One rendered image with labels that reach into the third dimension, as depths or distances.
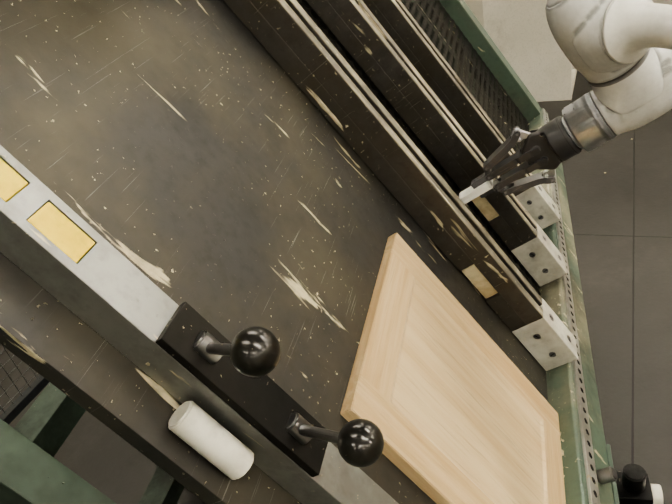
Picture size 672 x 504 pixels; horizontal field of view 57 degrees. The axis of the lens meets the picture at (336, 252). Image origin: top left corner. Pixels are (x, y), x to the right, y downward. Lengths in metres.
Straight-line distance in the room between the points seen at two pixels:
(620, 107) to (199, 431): 0.84
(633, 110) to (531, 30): 3.66
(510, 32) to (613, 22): 3.78
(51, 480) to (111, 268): 0.18
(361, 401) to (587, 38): 0.62
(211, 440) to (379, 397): 0.28
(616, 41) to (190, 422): 0.78
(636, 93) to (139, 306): 0.84
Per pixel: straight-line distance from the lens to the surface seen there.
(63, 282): 0.55
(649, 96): 1.12
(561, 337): 1.29
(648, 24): 1.00
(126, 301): 0.55
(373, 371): 0.80
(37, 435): 1.78
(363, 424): 0.51
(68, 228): 0.56
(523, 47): 4.80
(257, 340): 0.46
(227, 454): 0.58
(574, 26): 1.03
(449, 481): 0.86
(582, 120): 1.14
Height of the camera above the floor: 1.85
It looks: 32 degrees down
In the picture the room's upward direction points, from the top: 14 degrees counter-clockwise
